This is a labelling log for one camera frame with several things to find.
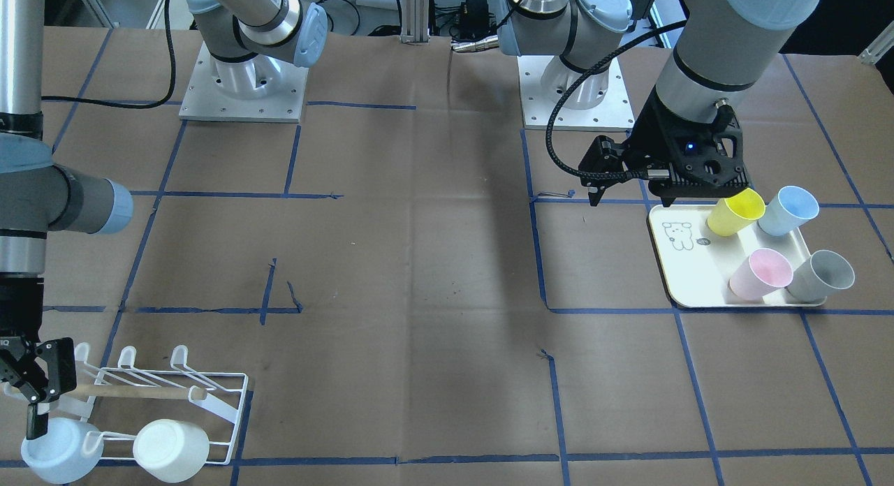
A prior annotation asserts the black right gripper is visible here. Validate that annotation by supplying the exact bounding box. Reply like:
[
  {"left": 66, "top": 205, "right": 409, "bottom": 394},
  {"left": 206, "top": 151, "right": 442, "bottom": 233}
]
[{"left": 1, "top": 277, "right": 77, "bottom": 439}]

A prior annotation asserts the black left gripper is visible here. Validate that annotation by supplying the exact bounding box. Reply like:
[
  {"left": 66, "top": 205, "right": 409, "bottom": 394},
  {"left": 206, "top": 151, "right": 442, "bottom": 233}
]
[{"left": 578, "top": 88, "right": 698, "bottom": 207}]

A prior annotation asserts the light blue cup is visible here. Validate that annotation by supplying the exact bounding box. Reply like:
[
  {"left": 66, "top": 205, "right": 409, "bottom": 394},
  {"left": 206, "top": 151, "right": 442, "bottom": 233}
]
[
  {"left": 758, "top": 186, "right": 820, "bottom": 237},
  {"left": 20, "top": 418, "right": 103, "bottom": 484}
]

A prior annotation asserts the white plastic cup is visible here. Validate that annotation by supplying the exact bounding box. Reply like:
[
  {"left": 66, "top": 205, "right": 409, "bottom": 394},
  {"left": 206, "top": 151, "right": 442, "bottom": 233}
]
[{"left": 132, "top": 419, "right": 210, "bottom": 483}]

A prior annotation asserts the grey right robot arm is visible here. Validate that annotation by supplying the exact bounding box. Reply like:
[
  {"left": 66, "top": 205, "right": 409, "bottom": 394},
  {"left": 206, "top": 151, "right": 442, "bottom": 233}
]
[{"left": 2, "top": 0, "right": 332, "bottom": 438}]

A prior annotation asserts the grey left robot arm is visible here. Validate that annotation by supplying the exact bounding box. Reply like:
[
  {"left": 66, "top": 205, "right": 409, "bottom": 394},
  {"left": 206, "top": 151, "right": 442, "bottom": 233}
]
[{"left": 495, "top": 0, "right": 820, "bottom": 207}]

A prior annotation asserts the yellow plastic cup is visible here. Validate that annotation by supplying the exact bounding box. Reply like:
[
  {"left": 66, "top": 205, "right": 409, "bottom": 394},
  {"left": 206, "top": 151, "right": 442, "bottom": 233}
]
[{"left": 706, "top": 188, "right": 766, "bottom": 237}]

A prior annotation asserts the pink plastic cup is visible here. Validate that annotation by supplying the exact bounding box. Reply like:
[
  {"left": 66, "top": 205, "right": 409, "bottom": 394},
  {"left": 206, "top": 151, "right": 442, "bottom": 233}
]
[{"left": 728, "top": 248, "right": 794, "bottom": 301}]

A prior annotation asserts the grey plastic cup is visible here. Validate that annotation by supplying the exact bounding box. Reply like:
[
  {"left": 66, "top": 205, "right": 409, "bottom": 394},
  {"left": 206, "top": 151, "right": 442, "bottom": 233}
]
[{"left": 786, "top": 249, "right": 856, "bottom": 302}]

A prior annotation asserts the cream plastic tray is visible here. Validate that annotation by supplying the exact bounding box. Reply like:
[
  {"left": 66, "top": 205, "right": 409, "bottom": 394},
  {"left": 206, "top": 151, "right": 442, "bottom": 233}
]
[{"left": 647, "top": 204, "right": 825, "bottom": 308}]

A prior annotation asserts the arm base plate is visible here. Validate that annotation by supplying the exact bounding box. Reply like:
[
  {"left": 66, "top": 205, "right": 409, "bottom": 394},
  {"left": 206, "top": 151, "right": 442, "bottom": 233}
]
[
  {"left": 518, "top": 54, "right": 635, "bottom": 132},
  {"left": 179, "top": 44, "right": 309, "bottom": 124}
]

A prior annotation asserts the white wire cup rack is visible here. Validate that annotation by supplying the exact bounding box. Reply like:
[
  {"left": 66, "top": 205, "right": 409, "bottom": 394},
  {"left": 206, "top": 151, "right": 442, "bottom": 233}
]
[{"left": 37, "top": 342, "right": 254, "bottom": 466}]

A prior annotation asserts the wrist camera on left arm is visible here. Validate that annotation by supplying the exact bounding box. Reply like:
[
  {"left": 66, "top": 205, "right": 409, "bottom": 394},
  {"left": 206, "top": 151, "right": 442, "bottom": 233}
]
[{"left": 654, "top": 105, "right": 750, "bottom": 208}]

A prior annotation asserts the aluminium frame post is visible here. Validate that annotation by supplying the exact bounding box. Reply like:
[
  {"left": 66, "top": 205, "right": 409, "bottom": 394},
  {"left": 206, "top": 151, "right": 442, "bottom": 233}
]
[{"left": 397, "top": 0, "right": 431, "bottom": 44}]

